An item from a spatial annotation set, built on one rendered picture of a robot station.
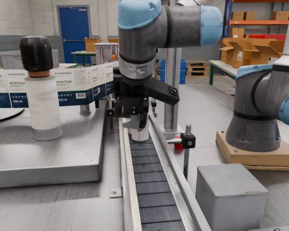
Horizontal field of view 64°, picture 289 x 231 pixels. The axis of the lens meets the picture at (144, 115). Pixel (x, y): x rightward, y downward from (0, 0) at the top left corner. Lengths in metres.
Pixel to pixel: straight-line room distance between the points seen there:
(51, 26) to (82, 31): 1.12
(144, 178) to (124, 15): 0.33
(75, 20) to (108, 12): 1.14
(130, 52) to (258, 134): 0.42
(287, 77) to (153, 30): 0.30
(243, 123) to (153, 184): 0.32
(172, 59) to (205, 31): 0.39
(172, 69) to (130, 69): 0.40
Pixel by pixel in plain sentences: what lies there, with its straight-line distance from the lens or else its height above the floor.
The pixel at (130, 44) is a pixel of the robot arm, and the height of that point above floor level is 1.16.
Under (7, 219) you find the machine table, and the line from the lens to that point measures 0.58.
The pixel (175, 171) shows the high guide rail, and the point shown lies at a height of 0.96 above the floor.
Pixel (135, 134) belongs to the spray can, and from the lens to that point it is 0.69.
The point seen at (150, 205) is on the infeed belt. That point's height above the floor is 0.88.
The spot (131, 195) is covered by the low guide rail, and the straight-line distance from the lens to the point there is 0.43.
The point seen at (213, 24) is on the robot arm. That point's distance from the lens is 0.47.
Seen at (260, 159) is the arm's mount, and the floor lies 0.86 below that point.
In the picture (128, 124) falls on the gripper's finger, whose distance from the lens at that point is 0.61.
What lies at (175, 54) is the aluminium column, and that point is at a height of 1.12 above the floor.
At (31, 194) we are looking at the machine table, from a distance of 0.63.
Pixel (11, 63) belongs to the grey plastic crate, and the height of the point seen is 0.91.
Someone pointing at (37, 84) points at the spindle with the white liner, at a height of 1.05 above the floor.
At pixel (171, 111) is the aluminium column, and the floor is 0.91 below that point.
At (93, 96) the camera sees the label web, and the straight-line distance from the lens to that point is 0.99.
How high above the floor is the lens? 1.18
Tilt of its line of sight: 19 degrees down
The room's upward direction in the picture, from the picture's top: straight up
